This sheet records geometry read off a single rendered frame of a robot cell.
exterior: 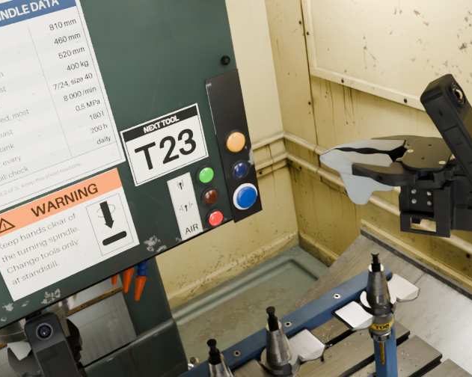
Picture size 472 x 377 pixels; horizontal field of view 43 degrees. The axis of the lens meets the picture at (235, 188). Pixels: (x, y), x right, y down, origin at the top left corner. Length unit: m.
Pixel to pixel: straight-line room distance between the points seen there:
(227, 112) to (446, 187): 0.27
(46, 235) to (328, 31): 1.20
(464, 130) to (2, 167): 0.46
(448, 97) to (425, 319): 1.16
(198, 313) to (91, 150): 1.54
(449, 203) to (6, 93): 0.45
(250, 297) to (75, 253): 1.52
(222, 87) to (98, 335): 1.01
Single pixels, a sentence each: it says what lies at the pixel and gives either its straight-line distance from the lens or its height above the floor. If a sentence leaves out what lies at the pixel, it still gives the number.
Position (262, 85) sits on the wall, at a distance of 2.02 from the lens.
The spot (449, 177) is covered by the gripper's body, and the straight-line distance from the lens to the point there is 0.64.
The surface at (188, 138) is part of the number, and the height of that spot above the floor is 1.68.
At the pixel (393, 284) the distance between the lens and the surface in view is 1.19.
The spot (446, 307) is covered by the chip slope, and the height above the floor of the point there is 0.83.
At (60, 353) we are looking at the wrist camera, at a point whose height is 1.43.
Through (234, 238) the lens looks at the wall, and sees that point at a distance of 2.17.
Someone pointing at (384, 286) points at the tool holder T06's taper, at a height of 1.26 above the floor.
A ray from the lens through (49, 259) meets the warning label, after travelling 0.72.
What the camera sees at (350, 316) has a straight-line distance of 1.12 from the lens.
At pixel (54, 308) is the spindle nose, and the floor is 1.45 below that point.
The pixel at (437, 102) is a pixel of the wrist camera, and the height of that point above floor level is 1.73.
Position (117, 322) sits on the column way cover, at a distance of 1.61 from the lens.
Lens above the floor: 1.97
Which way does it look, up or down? 29 degrees down
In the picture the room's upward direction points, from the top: 11 degrees counter-clockwise
